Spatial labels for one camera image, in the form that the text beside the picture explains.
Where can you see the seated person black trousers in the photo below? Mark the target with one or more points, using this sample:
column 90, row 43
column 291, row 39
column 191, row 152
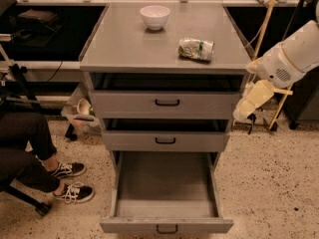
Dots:
column 25, row 141

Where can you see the black tripod stand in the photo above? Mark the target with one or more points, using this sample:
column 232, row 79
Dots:
column 18, row 75

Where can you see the middle grey drawer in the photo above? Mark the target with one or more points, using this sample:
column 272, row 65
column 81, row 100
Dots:
column 193, row 135

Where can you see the black chair base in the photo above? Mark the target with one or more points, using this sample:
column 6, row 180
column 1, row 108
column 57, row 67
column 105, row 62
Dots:
column 40, row 207

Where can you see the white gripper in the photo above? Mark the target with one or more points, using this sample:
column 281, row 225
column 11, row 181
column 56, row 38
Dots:
column 274, row 68

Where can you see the grey drawer cabinet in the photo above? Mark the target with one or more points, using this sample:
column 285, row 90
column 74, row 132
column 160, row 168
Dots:
column 123, row 44

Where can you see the grey drawer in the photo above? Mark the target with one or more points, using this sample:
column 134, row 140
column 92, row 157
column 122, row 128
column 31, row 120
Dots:
column 193, row 135
column 165, row 193
column 164, row 96

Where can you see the clear plastic bin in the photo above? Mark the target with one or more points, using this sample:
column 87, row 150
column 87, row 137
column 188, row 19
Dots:
column 82, row 123

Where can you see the dark box on shelf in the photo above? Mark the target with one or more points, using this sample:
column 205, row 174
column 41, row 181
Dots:
column 31, row 16

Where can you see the top grey drawer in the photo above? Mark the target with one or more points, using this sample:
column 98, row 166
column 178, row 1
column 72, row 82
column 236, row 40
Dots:
column 164, row 96

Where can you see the bottom grey drawer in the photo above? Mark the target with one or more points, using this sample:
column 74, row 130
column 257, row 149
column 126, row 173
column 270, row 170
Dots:
column 165, row 193

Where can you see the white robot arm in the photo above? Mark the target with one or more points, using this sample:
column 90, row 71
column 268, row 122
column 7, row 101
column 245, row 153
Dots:
column 302, row 48

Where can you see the black white sneaker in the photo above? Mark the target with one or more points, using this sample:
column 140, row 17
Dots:
column 65, row 170
column 76, row 192

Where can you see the lower black white sneaker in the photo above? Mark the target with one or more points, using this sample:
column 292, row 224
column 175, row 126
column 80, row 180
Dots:
column 76, row 192

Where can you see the white ceramic bowl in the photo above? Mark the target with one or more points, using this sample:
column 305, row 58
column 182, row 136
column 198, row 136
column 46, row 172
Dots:
column 155, row 16

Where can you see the upper black white sneaker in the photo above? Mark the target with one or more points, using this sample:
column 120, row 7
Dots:
column 65, row 170

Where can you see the white cup in bin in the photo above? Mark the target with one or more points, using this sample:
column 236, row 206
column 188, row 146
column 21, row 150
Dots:
column 83, row 107

